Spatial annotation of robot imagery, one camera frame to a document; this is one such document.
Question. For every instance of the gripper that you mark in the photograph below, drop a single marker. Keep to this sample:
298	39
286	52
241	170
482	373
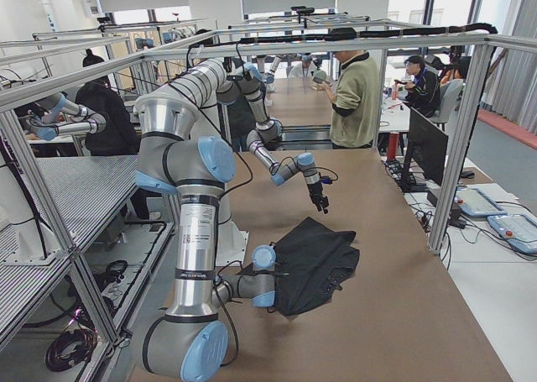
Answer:
315	188

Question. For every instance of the black t-shirt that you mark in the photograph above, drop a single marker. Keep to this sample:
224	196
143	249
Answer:
303	268

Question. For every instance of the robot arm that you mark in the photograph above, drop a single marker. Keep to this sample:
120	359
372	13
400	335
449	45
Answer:
186	341
227	82

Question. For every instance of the black computer monitor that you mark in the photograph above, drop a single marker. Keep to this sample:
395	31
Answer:
427	147

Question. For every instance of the person in green sweater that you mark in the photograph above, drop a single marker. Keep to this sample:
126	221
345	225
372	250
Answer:
354	101

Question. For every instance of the teach pendant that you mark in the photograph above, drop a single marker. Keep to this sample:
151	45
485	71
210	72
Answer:
475	203

